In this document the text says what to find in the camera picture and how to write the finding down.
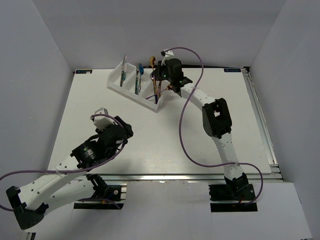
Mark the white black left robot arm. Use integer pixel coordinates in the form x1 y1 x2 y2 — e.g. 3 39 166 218
6 113 134 230

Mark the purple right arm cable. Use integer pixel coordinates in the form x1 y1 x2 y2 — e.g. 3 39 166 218
159 46 264 206

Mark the slim gold spoon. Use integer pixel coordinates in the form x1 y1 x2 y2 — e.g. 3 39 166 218
148 56 158 101

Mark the ornate silver fork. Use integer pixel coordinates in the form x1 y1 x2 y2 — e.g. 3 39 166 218
138 74 141 94

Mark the right blue corner label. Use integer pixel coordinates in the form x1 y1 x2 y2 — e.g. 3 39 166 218
223 68 242 73

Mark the left blue corner label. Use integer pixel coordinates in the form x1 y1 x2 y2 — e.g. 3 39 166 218
75 69 93 74

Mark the teal handled silver fork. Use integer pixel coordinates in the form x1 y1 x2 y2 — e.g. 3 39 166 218
134 65 140 95

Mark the dark handled steak knife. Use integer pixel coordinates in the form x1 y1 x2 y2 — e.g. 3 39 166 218
121 53 127 73

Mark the ornate gold spoon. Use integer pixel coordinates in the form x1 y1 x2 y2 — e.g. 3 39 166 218
154 81 172 104

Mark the teal handled table knife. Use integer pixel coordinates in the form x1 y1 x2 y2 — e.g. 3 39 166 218
119 70 126 87

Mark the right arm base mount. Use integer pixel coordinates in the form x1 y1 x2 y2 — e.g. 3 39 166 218
209 183 256 207

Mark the aluminium table frame rail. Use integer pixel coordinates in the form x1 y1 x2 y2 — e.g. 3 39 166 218
241 66 283 182

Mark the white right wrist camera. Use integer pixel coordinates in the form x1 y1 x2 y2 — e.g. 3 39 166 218
160 49 175 66

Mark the blue iridescent fork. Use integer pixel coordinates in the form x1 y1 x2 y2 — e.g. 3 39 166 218
138 63 144 76

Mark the purple blue iridescent spoon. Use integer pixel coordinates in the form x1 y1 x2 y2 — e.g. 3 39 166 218
145 87 169 100

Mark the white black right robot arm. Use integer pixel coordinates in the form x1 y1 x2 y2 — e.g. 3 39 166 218
151 58 249 200

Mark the white three-compartment plastic tray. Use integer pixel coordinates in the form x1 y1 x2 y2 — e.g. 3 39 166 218
106 62 167 112

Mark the rainbow iridescent spoon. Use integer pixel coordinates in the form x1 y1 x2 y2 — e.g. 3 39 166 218
152 77 161 104

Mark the blue corner label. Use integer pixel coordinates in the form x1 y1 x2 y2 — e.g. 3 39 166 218
223 68 242 73
75 69 93 74

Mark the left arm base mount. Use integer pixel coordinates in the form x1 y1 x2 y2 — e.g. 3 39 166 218
74 174 124 210

